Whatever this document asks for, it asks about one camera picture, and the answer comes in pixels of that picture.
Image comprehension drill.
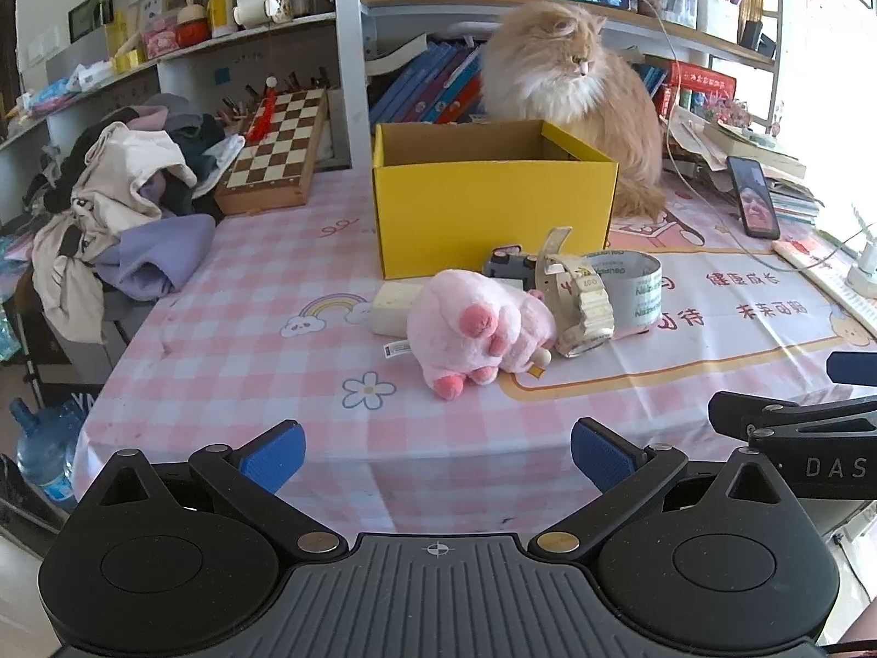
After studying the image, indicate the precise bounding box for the white bottle with yellow label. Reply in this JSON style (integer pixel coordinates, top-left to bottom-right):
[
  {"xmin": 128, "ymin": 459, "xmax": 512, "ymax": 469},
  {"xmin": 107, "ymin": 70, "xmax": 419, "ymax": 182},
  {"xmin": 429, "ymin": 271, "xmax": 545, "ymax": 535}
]
[{"xmin": 206, "ymin": 0, "xmax": 238, "ymax": 39}]

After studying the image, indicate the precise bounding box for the black smartphone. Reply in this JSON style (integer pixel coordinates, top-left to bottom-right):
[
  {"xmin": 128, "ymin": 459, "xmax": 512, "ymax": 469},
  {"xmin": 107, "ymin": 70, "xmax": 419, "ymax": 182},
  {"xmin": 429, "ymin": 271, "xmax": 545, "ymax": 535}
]
[{"xmin": 726, "ymin": 156, "xmax": 783, "ymax": 241}]

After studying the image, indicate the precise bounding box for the white power strip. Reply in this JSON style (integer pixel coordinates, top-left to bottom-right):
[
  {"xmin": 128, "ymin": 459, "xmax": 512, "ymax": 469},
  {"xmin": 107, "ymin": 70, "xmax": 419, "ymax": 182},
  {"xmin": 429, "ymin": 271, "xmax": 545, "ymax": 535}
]
[{"xmin": 772, "ymin": 239, "xmax": 877, "ymax": 341}]

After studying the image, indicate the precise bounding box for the red book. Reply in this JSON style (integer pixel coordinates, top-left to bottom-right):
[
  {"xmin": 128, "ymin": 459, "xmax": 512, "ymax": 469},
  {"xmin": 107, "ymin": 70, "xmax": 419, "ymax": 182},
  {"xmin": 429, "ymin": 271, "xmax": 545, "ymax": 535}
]
[{"xmin": 668, "ymin": 61, "xmax": 738, "ymax": 112}]

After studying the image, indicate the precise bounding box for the grey toy car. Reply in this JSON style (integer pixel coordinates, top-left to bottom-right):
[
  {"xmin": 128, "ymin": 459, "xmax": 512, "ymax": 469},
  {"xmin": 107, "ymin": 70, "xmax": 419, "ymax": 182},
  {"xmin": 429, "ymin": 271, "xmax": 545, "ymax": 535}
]
[{"xmin": 481, "ymin": 245, "xmax": 542, "ymax": 293}]

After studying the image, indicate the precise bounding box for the white bookshelf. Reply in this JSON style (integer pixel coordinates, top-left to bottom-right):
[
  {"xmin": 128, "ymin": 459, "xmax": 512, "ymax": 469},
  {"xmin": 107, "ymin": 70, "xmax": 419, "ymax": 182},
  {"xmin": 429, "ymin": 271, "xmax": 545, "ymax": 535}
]
[{"xmin": 0, "ymin": 0, "xmax": 783, "ymax": 220}]

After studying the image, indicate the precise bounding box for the lilac garment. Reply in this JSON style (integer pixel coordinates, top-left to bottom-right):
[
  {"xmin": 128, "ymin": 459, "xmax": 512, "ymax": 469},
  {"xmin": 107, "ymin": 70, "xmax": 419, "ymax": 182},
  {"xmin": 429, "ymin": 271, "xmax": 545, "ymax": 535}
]
[{"xmin": 96, "ymin": 214, "xmax": 218, "ymax": 301}]

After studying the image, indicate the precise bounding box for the red tassel ornament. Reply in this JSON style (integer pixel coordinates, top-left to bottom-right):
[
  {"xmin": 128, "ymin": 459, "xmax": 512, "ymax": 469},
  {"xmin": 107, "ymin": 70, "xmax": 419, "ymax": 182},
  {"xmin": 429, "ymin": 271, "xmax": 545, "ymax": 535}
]
[{"xmin": 247, "ymin": 75, "xmax": 282, "ymax": 142}]

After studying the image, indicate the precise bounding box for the wooden chessboard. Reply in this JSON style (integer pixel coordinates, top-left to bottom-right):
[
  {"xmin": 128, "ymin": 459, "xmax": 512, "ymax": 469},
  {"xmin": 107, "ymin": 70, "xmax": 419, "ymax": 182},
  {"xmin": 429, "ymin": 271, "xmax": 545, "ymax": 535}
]
[{"xmin": 214, "ymin": 87, "xmax": 331, "ymax": 215}]

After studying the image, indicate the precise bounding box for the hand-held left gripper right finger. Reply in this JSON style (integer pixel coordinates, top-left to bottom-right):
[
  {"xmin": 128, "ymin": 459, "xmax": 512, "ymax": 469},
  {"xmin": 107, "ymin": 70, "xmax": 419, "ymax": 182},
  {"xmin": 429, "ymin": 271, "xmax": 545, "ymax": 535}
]
[{"xmin": 527, "ymin": 417, "xmax": 800, "ymax": 561}]

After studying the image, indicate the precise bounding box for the fluffy orange and white cat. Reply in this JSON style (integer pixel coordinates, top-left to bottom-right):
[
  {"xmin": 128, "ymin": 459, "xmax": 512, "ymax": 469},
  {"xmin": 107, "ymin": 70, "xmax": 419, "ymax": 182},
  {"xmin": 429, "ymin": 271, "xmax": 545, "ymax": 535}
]
[{"xmin": 480, "ymin": 0, "xmax": 670, "ymax": 220}]

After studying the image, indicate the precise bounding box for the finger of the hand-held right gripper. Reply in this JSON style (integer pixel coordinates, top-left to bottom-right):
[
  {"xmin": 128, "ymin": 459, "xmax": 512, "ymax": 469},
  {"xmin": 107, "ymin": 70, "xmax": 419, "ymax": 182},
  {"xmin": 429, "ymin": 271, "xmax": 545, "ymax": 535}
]
[
  {"xmin": 825, "ymin": 351, "xmax": 877, "ymax": 385},
  {"xmin": 708, "ymin": 389, "xmax": 877, "ymax": 443}
]

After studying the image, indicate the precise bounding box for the white pen holder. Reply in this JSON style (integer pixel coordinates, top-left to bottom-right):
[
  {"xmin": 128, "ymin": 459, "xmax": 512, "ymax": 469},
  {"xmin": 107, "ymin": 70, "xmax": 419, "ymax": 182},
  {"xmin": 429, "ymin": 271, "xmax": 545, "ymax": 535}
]
[{"xmin": 695, "ymin": 0, "xmax": 741, "ymax": 43}]

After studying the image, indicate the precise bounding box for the white cable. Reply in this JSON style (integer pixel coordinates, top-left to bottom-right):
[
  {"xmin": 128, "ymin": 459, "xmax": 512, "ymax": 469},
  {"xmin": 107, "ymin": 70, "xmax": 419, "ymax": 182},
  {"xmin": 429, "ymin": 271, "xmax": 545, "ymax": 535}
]
[{"xmin": 637, "ymin": 0, "xmax": 861, "ymax": 275}]

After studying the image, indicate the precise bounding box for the white garment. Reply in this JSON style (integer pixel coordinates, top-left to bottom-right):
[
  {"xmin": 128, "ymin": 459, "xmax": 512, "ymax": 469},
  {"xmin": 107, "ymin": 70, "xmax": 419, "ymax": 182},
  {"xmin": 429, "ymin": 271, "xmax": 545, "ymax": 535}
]
[{"xmin": 31, "ymin": 123, "xmax": 200, "ymax": 345}]

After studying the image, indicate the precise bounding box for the white tape roll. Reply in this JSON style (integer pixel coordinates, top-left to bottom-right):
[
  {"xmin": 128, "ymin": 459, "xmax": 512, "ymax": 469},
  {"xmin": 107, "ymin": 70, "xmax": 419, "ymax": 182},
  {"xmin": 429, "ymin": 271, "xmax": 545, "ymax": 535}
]
[{"xmin": 582, "ymin": 249, "xmax": 663, "ymax": 327}]

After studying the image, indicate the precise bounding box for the blue water bottle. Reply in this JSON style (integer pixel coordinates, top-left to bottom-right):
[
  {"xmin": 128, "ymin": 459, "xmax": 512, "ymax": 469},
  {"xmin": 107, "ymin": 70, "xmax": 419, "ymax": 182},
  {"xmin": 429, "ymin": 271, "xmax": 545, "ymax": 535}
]
[{"xmin": 8, "ymin": 398, "xmax": 87, "ymax": 512}]

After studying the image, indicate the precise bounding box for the white wrist watch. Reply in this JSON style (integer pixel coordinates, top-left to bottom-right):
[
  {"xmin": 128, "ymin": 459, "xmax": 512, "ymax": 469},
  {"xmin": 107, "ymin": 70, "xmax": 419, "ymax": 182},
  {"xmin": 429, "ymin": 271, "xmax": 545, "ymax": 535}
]
[{"xmin": 534, "ymin": 226, "xmax": 616, "ymax": 359}]

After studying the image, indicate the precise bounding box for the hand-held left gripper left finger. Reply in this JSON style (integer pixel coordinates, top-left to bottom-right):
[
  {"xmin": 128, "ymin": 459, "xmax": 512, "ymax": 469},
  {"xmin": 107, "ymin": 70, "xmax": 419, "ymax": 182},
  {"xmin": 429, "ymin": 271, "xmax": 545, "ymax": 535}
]
[{"xmin": 81, "ymin": 420, "xmax": 348, "ymax": 561}]

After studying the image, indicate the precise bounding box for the stack of books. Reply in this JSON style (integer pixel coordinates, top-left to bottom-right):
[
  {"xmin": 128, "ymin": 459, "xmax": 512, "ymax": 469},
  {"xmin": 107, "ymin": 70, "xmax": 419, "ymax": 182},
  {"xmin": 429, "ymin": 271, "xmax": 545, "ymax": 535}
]
[{"xmin": 668, "ymin": 106, "xmax": 823, "ymax": 227}]

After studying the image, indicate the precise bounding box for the yellow cardboard box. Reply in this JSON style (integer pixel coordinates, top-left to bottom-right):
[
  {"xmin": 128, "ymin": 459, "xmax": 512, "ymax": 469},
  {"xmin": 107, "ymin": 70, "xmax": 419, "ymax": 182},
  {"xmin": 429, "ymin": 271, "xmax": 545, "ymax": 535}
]
[{"xmin": 372, "ymin": 119, "xmax": 619, "ymax": 281}]

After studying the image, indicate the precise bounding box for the pile of dark clothes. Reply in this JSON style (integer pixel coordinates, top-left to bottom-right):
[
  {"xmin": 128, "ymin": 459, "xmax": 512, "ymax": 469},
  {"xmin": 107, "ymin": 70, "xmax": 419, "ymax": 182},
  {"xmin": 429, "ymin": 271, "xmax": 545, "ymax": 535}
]
[{"xmin": 42, "ymin": 92, "xmax": 246, "ymax": 217}]

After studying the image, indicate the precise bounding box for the pink plush toy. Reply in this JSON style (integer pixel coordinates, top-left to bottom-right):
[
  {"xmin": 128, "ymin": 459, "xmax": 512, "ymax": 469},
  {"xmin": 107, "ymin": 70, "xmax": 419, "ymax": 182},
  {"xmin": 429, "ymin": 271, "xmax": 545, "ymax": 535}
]
[{"xmin": 406, "ymin": 269, "xmax": 559, "ymax": 402}]

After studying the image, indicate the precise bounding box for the row of blue books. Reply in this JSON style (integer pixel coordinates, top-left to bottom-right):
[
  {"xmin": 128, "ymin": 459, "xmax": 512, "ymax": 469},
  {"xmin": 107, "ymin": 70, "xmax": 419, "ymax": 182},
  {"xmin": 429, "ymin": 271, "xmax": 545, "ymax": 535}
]
[{"xmin": 368, "ymin": 41, "xmax": 485, "ymax": 126}]

